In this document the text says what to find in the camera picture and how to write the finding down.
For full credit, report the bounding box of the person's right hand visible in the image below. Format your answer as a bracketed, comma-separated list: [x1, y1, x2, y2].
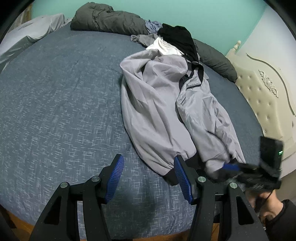
[254, 189, 284, 217]

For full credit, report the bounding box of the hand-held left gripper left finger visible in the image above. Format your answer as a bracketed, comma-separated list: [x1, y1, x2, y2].
[29, 153, 125, 241]

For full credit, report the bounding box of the dark grey duvet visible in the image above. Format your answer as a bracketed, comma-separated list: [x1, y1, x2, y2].
[70, 2, 238, 83]

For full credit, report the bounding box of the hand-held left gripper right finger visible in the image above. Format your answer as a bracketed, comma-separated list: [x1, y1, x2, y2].
[173, 155, 266, 241]

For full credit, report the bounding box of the light grey sheet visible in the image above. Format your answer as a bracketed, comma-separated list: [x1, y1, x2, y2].
[0, 13, 72, 72]

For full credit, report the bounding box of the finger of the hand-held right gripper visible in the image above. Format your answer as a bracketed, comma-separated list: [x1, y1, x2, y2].
[222, 163, 242, 172]

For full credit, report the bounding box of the light blue garment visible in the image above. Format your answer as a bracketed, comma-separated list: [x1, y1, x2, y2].
[144, 20, 163, 34]

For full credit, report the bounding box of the cream tufted headboard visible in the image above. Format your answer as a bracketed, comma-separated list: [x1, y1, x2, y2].
[225, 40, 296, 163]

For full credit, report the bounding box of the grey garment with white loop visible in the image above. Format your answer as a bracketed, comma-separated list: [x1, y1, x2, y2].
[131, 34, 160, 47]

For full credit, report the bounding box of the light grey jacket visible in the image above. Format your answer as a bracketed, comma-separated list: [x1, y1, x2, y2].
[120, 49, 247, 186]

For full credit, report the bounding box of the bed with blue sheet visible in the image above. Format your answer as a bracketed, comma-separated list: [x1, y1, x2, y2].
[0, 23, 266, 239]

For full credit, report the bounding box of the black garment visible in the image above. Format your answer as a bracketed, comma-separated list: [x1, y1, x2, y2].
[157, 25, 200, 64]

